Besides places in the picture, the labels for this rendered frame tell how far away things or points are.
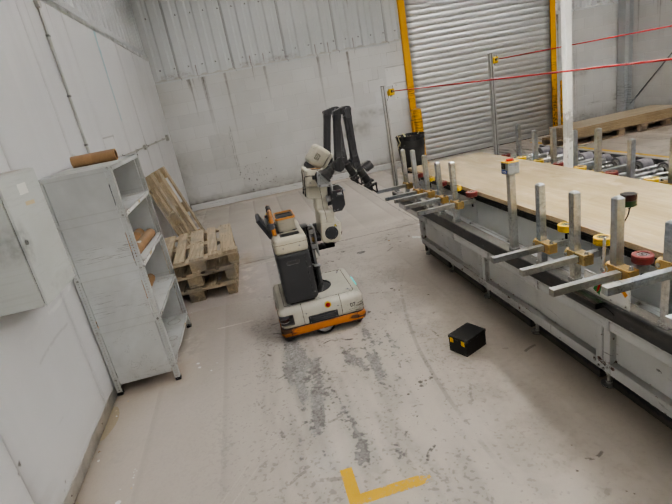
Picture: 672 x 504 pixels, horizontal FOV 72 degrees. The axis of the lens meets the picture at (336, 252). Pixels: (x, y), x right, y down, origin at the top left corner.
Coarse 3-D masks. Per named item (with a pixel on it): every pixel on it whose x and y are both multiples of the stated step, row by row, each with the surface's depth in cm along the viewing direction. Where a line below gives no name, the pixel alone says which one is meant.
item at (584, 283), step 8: (608, 272) 189; (616, 272) 188; (640, 272) 189; (576, 280) 187; (584, 280) 186; (592, 280) 185; (600, 280) 186; (608, 280) 187; (552, 288) 184; (560, 288) 183; (568, 288) 184; (576, 288) 185; (584, 288) 186; (552, 296) 184
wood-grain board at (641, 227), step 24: (408, 168) 459; (432, 168) 436; (456, 168) 417; (480, 168) 399; (528, 168) 367; (552, 168) 353; (480, 192) 325; (504, 192) 314; (528, 192) 304; (552, 192) 294; (600, 192) 277; (648, 192) 261; (552, 216) 252; (600, 216) 239; (648, 216) 227; (624, 240) 206; (648, 240) 201
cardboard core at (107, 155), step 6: (108, 150) 332; (114, 150) 336; (78, 156) 329; (84, 156) 329; (90, 156) 329; (96, 156) 330; (102, 156) 330; (108, 156) 331; (114, 156) 332; (72, 162) 328; (78, 162) 328; (84, 162) 329; (90, 162) 330; (96, 162) 332; (102, 162) 334
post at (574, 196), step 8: (576, 192) 206; (576, 200) 207; (576, 208) 208; (576, 216) 209; (576, 224) 210; (576, 232) 211; (576, 240) 213; (576, 248) 214; (576, 264) 216; (576, 272) 218
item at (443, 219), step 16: (400, 192) 455; (416, 208) 405; (448, 224) 344; (464, 224) 329; (480, 240) 300; (496, 240) 289; (528, 256) 257; (544, 272) 238; (560, 272) 232; (608, 304) 197; (624, 320) 190; (640, 320) 182; (656, 320) 179; (640, 336) 183; (656, 336) 175
